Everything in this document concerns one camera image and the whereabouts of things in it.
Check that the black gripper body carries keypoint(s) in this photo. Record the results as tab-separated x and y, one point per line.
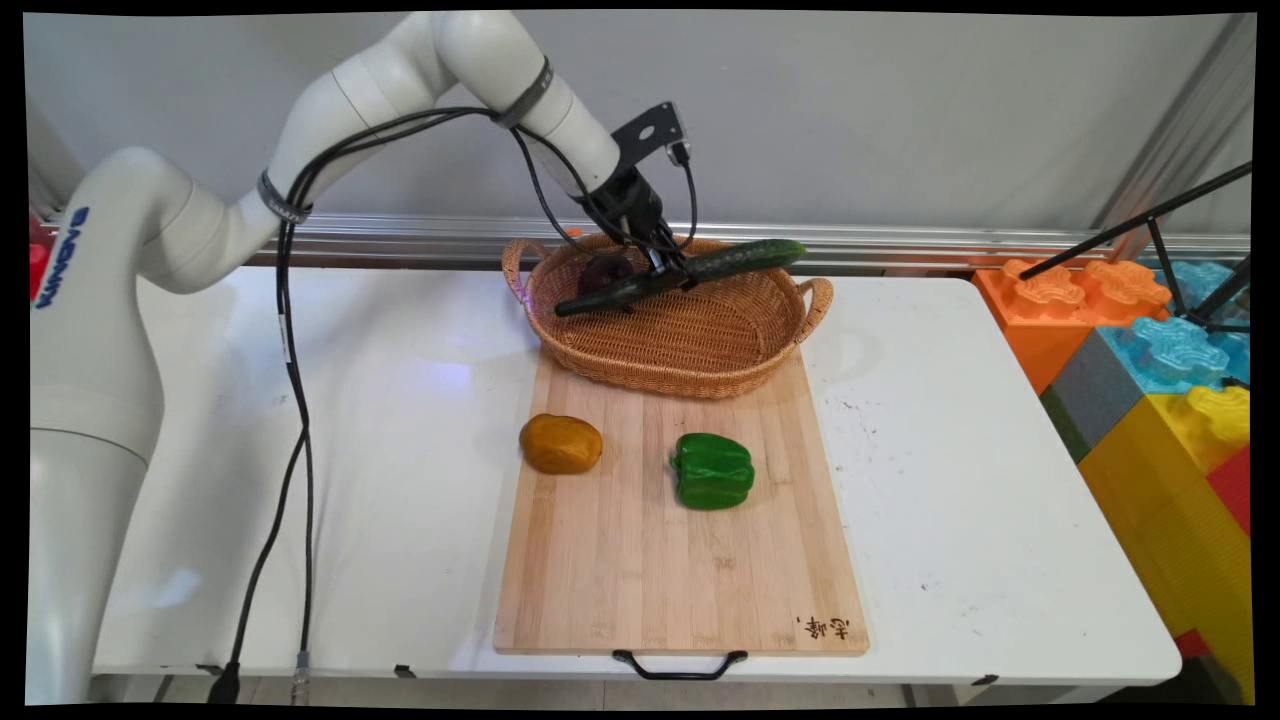
630	210

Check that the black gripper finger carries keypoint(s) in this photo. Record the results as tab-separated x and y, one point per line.
681	268
657	262

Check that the long dark green cucumber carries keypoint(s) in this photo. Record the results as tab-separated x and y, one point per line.
740	258

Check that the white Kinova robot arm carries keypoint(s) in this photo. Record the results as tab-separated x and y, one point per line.
110	300

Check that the purple onion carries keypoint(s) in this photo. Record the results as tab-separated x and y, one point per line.
600	273

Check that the oval wicker basket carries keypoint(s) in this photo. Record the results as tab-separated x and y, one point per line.
680	345

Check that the orange-brown potato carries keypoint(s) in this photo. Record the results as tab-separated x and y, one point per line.
560	443

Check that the green bell pepper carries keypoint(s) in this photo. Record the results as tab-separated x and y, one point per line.
713	471

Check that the wooden cutting board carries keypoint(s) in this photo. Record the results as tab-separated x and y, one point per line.
650	560

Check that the orange foam block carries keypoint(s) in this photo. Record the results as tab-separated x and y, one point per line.
1040	320

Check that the grey foam block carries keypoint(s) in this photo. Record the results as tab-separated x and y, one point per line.
1090	395

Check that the black tripod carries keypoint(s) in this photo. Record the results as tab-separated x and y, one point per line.
1160	215

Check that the blue foam block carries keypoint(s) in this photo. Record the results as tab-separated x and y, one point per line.
1170	350

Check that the red foam block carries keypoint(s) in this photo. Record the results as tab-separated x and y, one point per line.
1232	490

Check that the red foam piece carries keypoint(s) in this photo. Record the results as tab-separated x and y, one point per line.
37	265

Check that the black grey wrist camera mount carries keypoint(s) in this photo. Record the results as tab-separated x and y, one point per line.
650	128

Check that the aluminium rail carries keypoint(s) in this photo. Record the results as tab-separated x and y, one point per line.
900	245

